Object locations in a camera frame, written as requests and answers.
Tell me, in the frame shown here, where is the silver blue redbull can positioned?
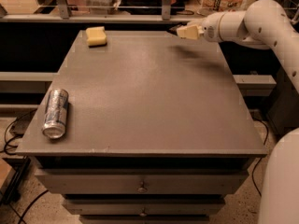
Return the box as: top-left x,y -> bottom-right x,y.
42,89 -> 68,139

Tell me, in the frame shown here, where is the black cables left floor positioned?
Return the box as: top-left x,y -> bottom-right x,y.
0,109 -> 50,224

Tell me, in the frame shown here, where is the grey drawer cabinet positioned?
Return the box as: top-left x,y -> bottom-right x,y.
18,31 -> 266,224

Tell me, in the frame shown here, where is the black bag behind rail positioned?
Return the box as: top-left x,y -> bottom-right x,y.
117,0 -> 185,16

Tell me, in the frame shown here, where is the yellow sponge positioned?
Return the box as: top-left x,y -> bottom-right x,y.
86,26 -> 107,47

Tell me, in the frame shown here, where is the black cable right floor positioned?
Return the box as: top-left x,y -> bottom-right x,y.
250,119 -> 270,198

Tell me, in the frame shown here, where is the drawer metal knob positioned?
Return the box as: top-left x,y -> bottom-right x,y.
137,181 -> 148,193
139,208 -> 148,217

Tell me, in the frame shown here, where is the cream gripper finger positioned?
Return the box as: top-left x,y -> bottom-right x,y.
177,25 -> 204,40

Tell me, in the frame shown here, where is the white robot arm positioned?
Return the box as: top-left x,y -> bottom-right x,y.
176,0 -> 299,224

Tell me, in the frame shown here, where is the top drawer metal knob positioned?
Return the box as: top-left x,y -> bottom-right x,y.
137,181 -> 148,193

